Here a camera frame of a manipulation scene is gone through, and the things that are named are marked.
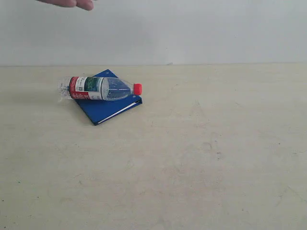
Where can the person's bare hand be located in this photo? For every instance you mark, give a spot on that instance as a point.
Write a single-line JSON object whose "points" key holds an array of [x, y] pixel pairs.
{"points": [[87, 5]]}

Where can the clear water bottle red cap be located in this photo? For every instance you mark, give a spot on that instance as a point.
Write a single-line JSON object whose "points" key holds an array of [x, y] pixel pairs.
{"points": [[97, 88]]}

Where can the blue ring binder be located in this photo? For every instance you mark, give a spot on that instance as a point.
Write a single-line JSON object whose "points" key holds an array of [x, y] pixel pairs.
{"points": [[100, 111]]}

